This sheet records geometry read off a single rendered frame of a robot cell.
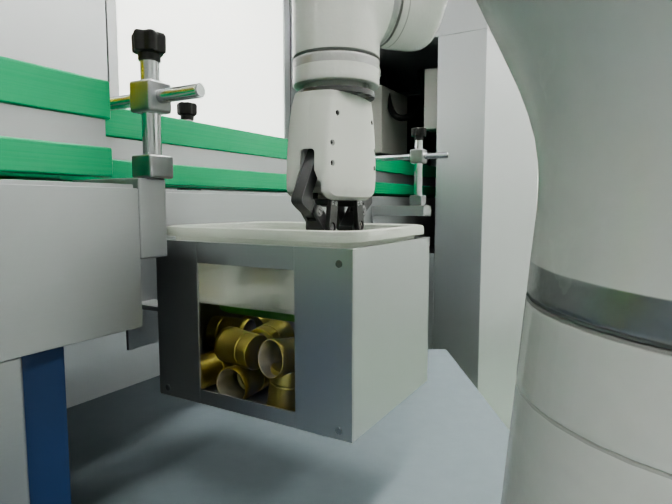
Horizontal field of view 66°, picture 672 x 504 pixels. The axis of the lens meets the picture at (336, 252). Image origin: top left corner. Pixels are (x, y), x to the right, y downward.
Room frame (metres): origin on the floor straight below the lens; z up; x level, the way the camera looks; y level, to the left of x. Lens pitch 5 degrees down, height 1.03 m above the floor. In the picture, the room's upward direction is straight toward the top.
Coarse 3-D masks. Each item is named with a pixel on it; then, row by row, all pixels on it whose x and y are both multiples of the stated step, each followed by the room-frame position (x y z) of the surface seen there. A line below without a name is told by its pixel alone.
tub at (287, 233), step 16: (192, 224) 0.54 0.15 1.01; (208, 224) 0.56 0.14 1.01; (224, 224) 0.58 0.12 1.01; (240, 224) 0.60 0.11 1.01; (256, 224) 0.62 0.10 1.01; (272, 224) 0.63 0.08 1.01; (288, 224) 0.62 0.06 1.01; (304, 224) 0.61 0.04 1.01; (368, 224) 0.57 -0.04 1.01; (384, 224) 0.56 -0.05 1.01; (400, 224) 0.55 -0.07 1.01; (416, 224) 0.53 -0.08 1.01; (192, 240) 0.49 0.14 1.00; (208, 240) 0.48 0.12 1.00; (224, 240) 0.47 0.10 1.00; (240, 240) 0.46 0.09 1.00; (256, 240) 0.45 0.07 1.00; (272, 240) 0.43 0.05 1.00; (288, 240) 0.42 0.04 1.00; (304, 240) 0.41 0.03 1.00; (320, 240) 0.41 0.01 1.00; (336, 240) 0.40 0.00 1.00; (352, 240) 0.40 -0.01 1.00; (368, 240) 0.41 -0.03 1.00; (384, 240) 0.46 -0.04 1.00; (400, 240) 0.49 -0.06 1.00
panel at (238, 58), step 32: (128, 0) 0.77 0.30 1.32; (160, 0) 0.82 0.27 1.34; (192, 0) 0.88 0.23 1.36; (224, 0) 0.94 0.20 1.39; (256, 0) 1.02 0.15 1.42; (128, 32) 0.77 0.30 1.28; (192, 32) 0.88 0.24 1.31; (224, 32) 0.94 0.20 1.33; (256, 32) 1.02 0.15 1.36; (128, 64) 0.77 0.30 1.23; (160, 64) 0.82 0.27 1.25; (192, 64) 0.88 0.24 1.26; (224, 64) 0.94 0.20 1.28; (256, 64) 1.02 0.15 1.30; (224, 96) 0.94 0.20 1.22; (256, 96) 1.02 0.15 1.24; (256, 128) 1.02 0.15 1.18
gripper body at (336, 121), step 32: (320, 96) 0.47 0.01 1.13; (352, 96) 0.49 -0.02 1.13; (320, 128) 0.47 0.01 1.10; (352, 128) 0.49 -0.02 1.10; (288, 160) 0.48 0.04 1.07; (320, 160) 0.46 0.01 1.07; (352, 160) 0.49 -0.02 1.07; (288, 192) 0.48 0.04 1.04; (320, 192) 0.49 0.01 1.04; (352, 192) 0.50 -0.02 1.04
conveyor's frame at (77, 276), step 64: (0, 192) 0.35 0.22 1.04; (64, 192) 0.38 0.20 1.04; (128, 192) 0.43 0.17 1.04; (192, 192) 0.63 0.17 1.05; (256, 192) 0.73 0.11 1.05; (0, 256) 0.34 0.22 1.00; (64, 256) 0.38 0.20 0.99; (128, 256) 0.43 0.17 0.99; (0, 320) 0.34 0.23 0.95; (64, 320) 0.38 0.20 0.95; (128, 320) 0.43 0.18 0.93; (0, 384) 0.34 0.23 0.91; (0, 448) 0.34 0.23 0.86
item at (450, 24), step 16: (448, 0) 1.19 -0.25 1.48; (464, 0) 1.18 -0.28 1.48; (448, 16) 1.19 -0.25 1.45; (464, 16) 1.17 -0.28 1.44; (480, 16) 1.16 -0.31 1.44; (448, 32) 1.19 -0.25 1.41; (432, 48) 1.29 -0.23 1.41; (384, 64) 1.44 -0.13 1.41; (400, 64) 1.44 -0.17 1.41; (416, 64) 1.44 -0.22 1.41; (432, 64) 1.44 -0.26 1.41; (400, 80) 1.62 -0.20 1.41; (416, 80) 1.62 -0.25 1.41
